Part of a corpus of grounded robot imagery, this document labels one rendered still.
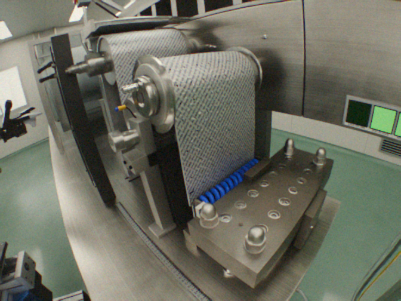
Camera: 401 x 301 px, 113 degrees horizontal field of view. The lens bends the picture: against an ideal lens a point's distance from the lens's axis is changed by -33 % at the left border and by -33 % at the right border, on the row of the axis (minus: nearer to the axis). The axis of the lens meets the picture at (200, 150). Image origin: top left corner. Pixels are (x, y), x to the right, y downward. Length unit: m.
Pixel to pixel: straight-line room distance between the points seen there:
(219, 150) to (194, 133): 0.09
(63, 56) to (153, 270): 0.58
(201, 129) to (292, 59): 0.30
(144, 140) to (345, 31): 0.48
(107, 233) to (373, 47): 0.80
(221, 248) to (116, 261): 0.29
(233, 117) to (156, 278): 0.39
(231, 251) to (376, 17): 0.53
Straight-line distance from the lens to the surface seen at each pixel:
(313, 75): 0.52
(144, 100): 0.34
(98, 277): 0.53
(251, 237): 0.31
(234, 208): 0.40
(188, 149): 0.36
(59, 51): 0.60
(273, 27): 0.56
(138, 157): 0.39
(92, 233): 0.64
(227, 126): 0.42
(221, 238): 0.35
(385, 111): 0.50
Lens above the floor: 1.31
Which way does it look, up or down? 28 degrees down
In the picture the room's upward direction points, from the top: 7 degrees counter-clockwise
